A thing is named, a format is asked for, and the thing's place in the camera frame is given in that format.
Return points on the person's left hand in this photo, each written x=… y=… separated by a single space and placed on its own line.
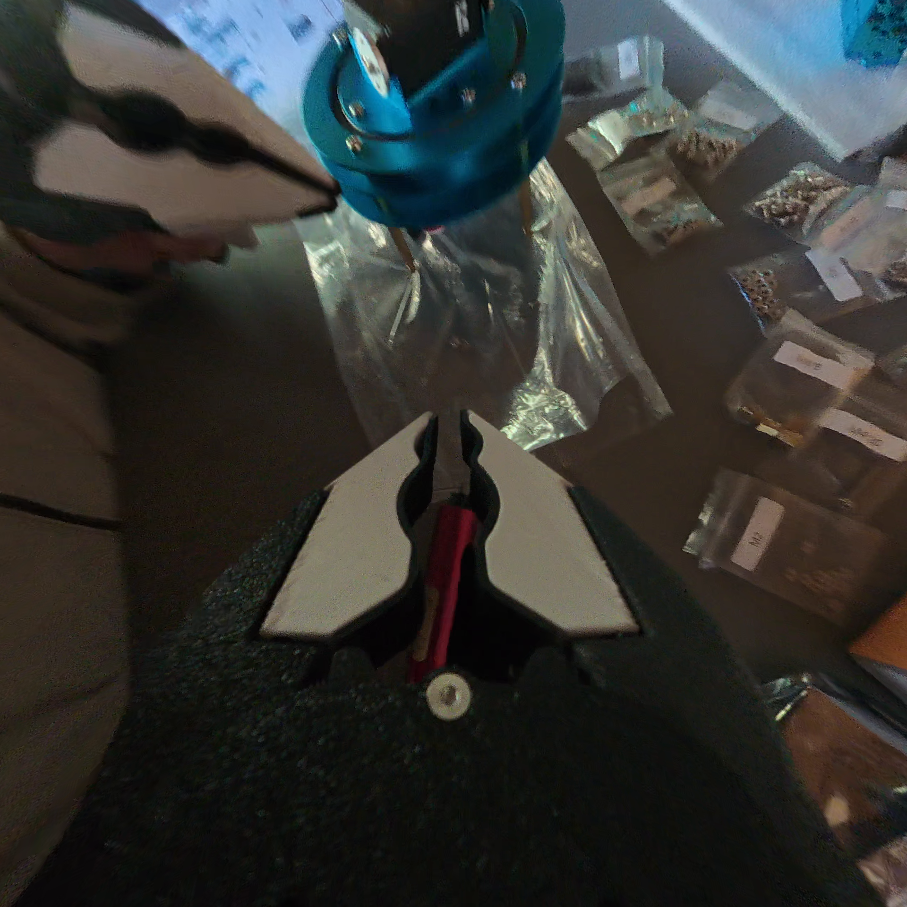
x=127 y=249

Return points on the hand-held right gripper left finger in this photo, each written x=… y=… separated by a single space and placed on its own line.
x=333 y=567

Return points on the instruction manual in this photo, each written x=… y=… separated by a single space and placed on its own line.
x=212 y=42

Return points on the dark grey desk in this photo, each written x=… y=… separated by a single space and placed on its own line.
x=248 y=354

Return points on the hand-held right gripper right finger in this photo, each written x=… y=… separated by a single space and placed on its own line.
x=560 y=567

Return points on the red electric screwdriver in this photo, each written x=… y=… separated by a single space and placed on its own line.
x=445 y=567

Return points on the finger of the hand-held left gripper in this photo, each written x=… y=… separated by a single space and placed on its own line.
x=142 y=181
x=177 y=78

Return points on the large clear plastic bag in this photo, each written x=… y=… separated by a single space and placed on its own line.
x=496 y=319

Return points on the black servo motor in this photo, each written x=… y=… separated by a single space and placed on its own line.
x=439 y=42

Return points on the pile of small zip bags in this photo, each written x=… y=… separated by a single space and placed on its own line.
x=779 y=553

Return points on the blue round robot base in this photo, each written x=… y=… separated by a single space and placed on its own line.
x=439 y=177

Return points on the person's beige jacket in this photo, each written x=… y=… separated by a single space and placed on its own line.
x=57 y=425

